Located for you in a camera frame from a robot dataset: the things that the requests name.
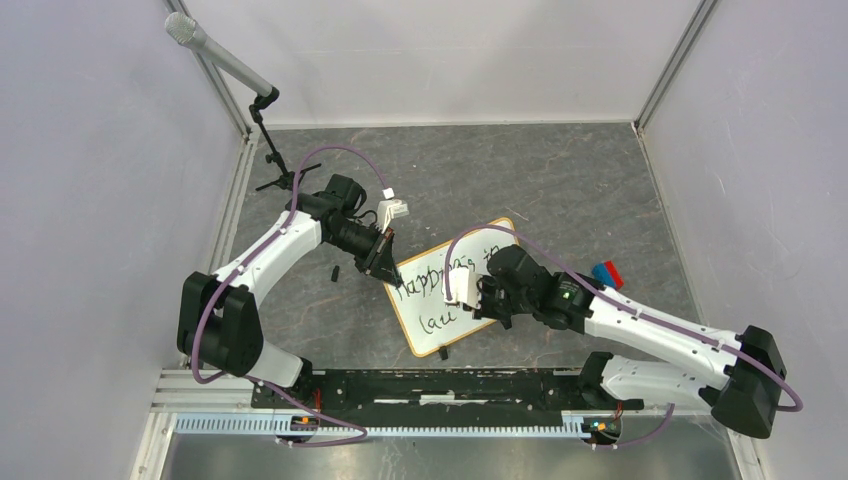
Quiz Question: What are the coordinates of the grey microphone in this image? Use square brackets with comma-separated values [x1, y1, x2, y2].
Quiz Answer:
[164, 12, 278, 97]

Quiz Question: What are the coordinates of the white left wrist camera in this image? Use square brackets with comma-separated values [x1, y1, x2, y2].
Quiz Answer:
[376, 187, 409, 233]

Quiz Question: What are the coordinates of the black microphone stand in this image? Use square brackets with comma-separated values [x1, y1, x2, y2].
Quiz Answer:
[248, 87, 323, 193]

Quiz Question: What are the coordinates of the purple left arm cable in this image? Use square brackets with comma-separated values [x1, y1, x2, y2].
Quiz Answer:
[190, 146, 397, 450]

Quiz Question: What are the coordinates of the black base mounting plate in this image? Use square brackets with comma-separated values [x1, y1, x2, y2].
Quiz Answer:
[288, 368, 644, 428]

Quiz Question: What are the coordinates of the blue red whiteboard eraser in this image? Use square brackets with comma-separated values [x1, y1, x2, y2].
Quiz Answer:
[591, 261, 624, 290]

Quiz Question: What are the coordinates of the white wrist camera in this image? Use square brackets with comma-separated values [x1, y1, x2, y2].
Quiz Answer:
[442, 267, 486, 310]
[376, 187, 409, 233]

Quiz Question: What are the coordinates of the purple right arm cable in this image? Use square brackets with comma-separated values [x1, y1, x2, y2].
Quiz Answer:
[442, 223, 804, 450]

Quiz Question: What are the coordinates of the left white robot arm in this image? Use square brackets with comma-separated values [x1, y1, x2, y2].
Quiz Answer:
[176, 174, 409, 408]

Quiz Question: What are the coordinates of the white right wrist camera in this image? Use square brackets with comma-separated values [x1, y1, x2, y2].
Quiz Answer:
[442, 267, 486, 310]

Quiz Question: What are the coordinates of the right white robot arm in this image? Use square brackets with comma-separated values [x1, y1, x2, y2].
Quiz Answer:
[450, 245, 787, 439]

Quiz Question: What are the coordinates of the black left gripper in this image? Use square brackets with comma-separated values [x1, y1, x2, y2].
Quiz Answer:
[327, 221, 401, 288]

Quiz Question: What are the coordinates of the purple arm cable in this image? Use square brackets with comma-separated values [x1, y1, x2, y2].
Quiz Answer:
[442, 223, 804, 450]
[190, 146, 397, 450]

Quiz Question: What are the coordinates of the slotted cable duct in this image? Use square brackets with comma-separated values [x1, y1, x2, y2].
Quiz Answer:
[173, 413, 588, 439]

